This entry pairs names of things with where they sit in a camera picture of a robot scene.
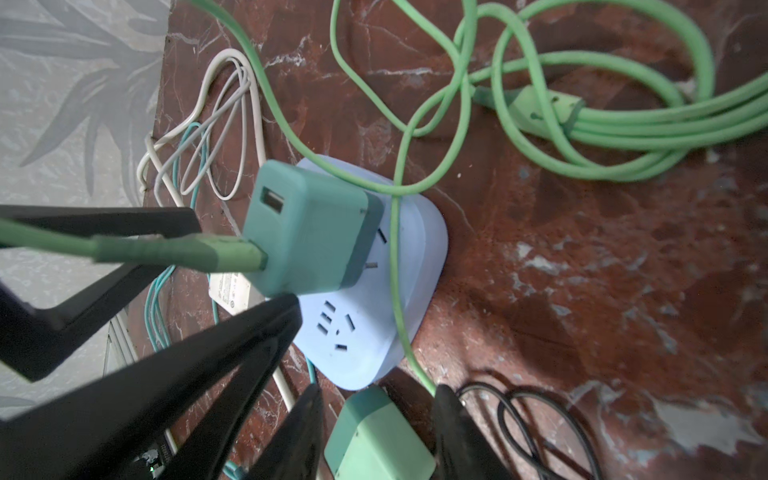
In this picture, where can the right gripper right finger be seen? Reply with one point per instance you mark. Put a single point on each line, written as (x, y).
(462, 451)

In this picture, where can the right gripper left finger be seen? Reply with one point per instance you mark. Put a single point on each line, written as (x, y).
(295, 449)

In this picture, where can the green charger plug front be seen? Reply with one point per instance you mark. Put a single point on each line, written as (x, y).
(372, 440)

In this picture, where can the blue power strip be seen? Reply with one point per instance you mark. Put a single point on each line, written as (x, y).
(350, 335)

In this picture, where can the white charger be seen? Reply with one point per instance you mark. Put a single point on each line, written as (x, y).
(233, 292)

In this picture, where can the teal green charger plug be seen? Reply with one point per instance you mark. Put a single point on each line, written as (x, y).
(316, 230)

